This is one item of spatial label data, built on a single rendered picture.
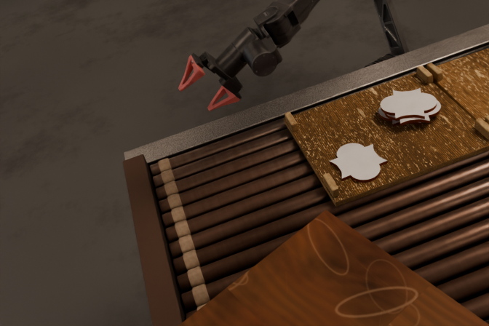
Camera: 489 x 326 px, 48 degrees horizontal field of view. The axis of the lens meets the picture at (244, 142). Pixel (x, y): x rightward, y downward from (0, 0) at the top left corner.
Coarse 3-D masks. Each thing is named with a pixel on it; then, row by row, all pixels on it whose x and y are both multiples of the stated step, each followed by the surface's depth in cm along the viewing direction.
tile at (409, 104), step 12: (396, 96) 141; (408, 96) 140; (420, 96) 139; (432, 96) 138; (384, 108) 138; (396, 108) 137; (408, 108) 136; (420, 108) 136; (432, 108) 135; (396, 120) 135
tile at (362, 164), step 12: (348, 144) 136; (372, 144) 134; (348, 156) 132; (360, 156) 131; (372, 156) 130; (348, 168) 129; (360, 168) 128; (372, 168) 128; (360, 180) 126; (372, 180) 126
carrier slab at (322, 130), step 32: (352, 96) 151; (384, 96) 148; (288, 128) 148; (320, 128) 144; (352, 128) 141; (384, 128) 139; (416, 128) 136; (448, 128) 134; (320, 160) 135; (416, 160) 128; (448, 160) 126; (352, 192) 125
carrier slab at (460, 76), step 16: (448, 64) 153; (464, 64) 152; (480, 64) 150; (448, 80) 148; (464, 80) 146; (480, 80) 145; (448, 96) 145; (464, 96) 142; (480, 96) 140; (480, 112) 136
